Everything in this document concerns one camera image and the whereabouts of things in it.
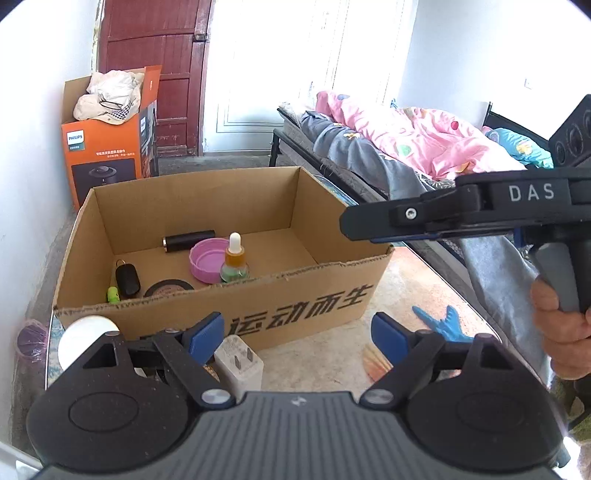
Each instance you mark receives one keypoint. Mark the blue plastic toy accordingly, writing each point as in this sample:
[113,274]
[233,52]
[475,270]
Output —
[445,325]

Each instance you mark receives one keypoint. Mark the blue printed pillow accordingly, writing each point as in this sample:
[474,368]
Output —
[521,145]

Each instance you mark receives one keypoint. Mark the black cylinder tube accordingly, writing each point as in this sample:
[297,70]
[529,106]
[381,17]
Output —
[189,241]

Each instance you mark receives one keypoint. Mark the pile of white clothes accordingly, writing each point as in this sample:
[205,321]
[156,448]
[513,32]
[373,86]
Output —
[111,99]

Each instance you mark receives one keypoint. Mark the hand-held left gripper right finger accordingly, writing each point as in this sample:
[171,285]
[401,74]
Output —
[390,339]

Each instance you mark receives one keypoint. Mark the white charger plug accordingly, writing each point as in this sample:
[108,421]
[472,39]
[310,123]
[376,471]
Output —
[240,369]

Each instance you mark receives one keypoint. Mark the white round disc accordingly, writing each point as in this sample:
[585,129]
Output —
[85,337]

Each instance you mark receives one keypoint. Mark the person's right hand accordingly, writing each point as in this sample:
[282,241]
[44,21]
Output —
[568,341]

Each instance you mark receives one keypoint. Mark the black car key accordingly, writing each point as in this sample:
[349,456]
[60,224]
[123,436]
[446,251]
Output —
[128,279]

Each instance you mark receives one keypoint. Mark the green dropper bottle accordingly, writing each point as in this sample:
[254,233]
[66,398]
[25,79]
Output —
[234,263]

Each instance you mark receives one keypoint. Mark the black metal bed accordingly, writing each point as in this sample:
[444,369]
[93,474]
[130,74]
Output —
[286,143]

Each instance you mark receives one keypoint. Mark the orange appliance box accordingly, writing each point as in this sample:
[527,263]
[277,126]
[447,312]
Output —
[106,157]

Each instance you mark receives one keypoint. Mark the brown cardboard box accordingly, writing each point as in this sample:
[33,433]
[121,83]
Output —
[300,304]

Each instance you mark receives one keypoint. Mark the dark red wooden door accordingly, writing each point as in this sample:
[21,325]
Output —
[152,69]

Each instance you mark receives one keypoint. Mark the pink printed blanket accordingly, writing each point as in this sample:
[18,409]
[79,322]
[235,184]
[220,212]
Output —
[406,134]

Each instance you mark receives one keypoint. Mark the pink plastic lid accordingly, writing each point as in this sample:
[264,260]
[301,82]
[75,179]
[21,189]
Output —
[205,261]

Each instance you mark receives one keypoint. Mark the small green lighter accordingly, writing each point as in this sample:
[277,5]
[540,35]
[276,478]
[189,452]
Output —
[113,295]

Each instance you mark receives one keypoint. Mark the bed with pink blanket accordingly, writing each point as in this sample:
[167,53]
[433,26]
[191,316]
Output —
[364,157]

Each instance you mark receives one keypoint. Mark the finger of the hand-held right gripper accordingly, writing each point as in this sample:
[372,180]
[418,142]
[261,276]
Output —
[406,214]

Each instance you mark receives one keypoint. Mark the white door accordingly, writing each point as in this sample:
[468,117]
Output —
[286,69]

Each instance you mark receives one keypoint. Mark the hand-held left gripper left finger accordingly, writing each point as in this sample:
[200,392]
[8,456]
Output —
[205,339]

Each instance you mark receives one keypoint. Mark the purple plastic cup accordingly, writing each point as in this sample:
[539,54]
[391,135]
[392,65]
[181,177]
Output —
[32,344]

